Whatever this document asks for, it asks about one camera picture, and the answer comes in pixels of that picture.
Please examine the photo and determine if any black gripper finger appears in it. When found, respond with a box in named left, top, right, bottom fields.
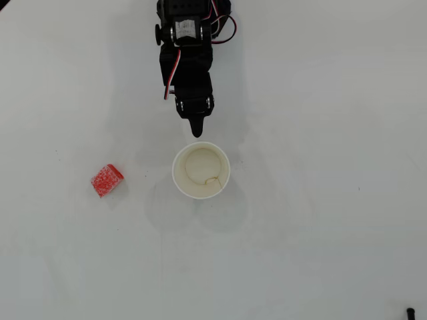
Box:
left=174, top=94, right=215, bottom=139

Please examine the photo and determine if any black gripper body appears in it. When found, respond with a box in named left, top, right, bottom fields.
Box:
left=159, top=43, right=215, bottom=101

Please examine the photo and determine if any red sugared cube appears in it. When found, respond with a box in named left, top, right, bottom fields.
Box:
left=89, top=163, right=125, bottom=199

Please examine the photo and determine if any white paper cup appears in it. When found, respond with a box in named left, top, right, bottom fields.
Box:
left=171, top=141, right=232, bottom=200

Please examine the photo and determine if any white red gripper cable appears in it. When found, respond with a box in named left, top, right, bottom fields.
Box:
left=163, top=49, right=183, bottom=101

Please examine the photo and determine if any red black looped cable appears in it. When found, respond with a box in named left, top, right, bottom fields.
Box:
left=203, top=0, right=239, bottom=46

